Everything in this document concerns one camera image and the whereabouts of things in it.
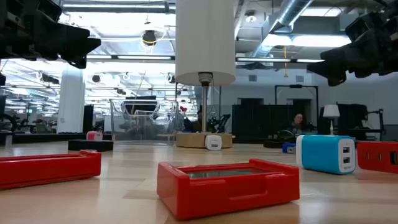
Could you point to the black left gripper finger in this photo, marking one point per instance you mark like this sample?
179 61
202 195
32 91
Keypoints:
79 62
77 42

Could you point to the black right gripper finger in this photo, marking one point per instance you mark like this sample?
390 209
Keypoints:
336 80
339 62

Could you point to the small red wall charger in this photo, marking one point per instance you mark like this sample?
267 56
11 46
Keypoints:
94 136

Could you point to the blue white USB charger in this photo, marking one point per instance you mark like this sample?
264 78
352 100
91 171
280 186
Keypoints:
320 154

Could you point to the blue rectangular block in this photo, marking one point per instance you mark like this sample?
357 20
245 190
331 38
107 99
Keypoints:
287 147

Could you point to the black rectangular device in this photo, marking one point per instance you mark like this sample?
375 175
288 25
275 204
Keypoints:
90 145

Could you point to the large red USB charger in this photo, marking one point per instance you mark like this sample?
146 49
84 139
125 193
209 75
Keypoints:
377 157

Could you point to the small white USB charger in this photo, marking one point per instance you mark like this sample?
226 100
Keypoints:
213 142

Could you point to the black background robot arm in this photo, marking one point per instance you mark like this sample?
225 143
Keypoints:
223 121

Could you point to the small white background lamp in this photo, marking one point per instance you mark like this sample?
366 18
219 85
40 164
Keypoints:
331 111

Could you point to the black background workstation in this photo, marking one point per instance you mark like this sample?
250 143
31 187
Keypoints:
351 118

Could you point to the white round column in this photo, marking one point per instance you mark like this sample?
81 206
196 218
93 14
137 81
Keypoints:
71 102

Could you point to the person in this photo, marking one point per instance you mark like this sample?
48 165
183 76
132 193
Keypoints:
298 119
198 124

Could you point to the black tall cabinet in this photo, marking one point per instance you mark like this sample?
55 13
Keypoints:
88 119

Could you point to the long ceiling light bar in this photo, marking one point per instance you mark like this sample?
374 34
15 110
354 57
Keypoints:
143 57
264 59

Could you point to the black room divider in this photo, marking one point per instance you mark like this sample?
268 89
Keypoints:
255 121

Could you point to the clear plastic bin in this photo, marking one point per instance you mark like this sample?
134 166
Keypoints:
143 133

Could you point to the red tray, left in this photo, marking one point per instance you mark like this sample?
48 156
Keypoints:
46 169

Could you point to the small red background object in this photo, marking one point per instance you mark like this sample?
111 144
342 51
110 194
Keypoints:
183 109

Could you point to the white shade wooden base lamp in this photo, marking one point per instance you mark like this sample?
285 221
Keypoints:
205 40

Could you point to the black metal gantry frame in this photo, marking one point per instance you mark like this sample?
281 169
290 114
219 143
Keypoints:
295 86

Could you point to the silver ventilation duct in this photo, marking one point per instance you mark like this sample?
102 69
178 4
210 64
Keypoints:
289 12

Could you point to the black aluminium table frame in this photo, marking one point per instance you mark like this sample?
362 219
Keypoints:
40 138

